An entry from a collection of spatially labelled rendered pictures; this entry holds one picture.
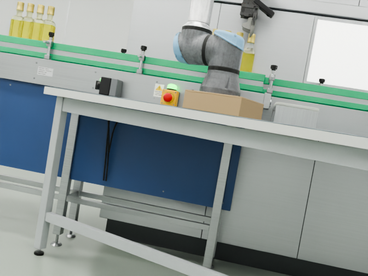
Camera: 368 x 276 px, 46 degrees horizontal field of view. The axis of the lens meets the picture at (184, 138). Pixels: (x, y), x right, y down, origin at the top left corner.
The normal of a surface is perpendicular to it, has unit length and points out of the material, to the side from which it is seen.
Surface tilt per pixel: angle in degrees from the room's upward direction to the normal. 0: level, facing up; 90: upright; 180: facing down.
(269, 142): 90
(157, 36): 90
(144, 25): 90
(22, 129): 90
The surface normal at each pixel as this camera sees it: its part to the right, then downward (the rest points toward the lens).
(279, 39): -0.15, 0.02
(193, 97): -0.49, -0.04
